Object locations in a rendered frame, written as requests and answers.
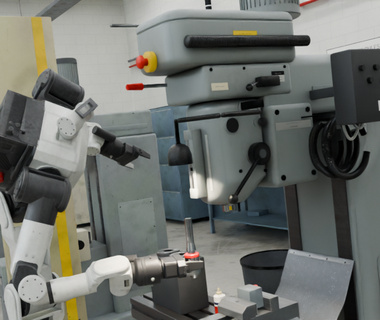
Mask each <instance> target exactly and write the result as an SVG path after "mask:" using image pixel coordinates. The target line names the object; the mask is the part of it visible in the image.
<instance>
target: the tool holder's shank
mask: <svg viewBox="0 0 380 320"><path fill-rule="evenodd" d="M184 224H185V231H186V251H187V252H188V254H194V253H195V250H196V247H195V244H194V236H193V224H192V218H185V219H184Z"/></svg>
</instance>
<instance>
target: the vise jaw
mask: <svg viewBox="0 0 380 320"><path fill-rule="evenodd" d="M217 308H218V312H219V313H221V314H224V315H227V316H229V317H233V318H235V319H238V320H248V319H251V318H253V317H256V315H258V313H257V304H256V303H253V302H249V301H247V300H244V299H240V298H237V297H233V296H230V297H226V298H222V299H221V301H220V302H219V304H218V306H217Z"/></svg>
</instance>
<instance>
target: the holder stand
mask: <svg viewBox="0 0 380 320"><path fill-rule="evenodd" d="M185 253H187V251H180V249H178V248H165V249H162V250H158V251H157V252H156V253H155V254H152V255H157V257H158V259H160V258H164V257H171V256H172V255H176V254H179V255H180V256H181V257H182V258H184V254H185ZM152 255H151V256H152ZM200 261H203V263H204V268H202V269H201V274H198V277H197V278H190V276H188V275H187V276H186V277H183V278H178V277H174V278H170V279H162V278H161V282H160V283H159V284H154V285H153V286H152V287H151V288H152V294H153V302H154V303H156V304H158V305H160V306H163V307H165V308H167V309H170V310H172V311H174V312H176V313H178V314H180V315H183V314H187V313H190V312H193V311H196V310H200V309H203V308H206V307H209V302H208V291H207V280H206V273H205V262H204V257H202V256H200Z"/></svg>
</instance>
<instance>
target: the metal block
mask: <svg viewBox="0 0 380 320"><path fill-rule="evenodd" d="M237 292H238V298H240V299H244V300H247V301H249V302H253V303H256V304H257V308H259V307H263V306H264V303H263V296H262V288H261V287H259V286H254V285H251V284H248V285H245V286H242V287H239V288H237Z"/></svg>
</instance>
